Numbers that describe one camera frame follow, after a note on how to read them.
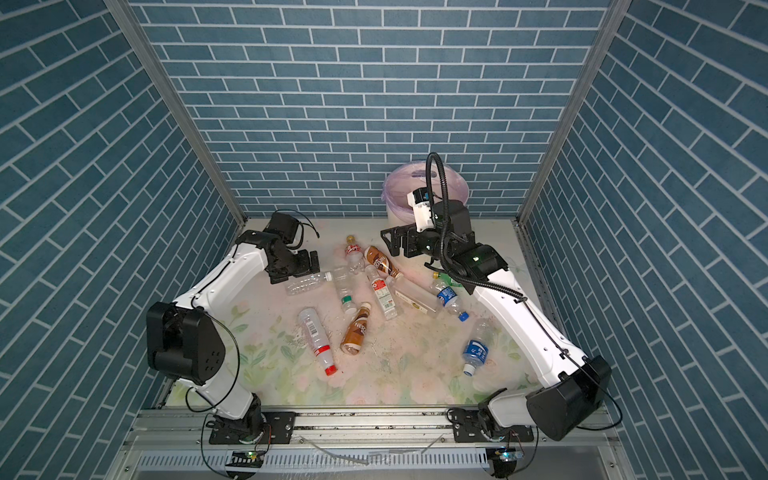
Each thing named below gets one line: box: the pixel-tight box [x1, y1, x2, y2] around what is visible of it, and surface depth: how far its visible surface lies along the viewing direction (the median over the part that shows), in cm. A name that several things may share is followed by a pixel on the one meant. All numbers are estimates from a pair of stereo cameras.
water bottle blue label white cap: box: [462, 318, 497, 377], surface depth 84 cm
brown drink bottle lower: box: [340, 302, 372, 356], surface depth 88 cm
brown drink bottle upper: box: [364, 245, 402, 279], surface depth 104 cm
